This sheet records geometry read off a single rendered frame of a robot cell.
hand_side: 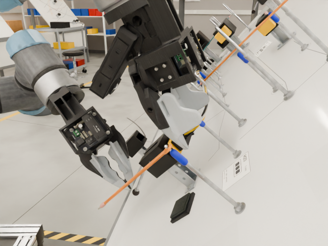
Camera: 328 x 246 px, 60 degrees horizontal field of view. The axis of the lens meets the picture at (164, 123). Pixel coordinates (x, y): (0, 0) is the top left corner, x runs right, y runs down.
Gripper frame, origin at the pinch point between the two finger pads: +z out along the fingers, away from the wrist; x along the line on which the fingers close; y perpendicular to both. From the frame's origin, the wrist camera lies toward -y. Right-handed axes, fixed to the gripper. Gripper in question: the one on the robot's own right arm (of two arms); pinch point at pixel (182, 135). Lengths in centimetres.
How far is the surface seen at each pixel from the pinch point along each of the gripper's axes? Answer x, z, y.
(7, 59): 335, -50, -423
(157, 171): -2.4, 4.0, -5.7
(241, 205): -12.5, 3.2, 9.3
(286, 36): 30.2, -0.3, 16.3
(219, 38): 54, 0, -2
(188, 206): -7.2, 7.4, -0.4
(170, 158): -2.4, 2.1, -2.5
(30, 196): 80, 63, -188
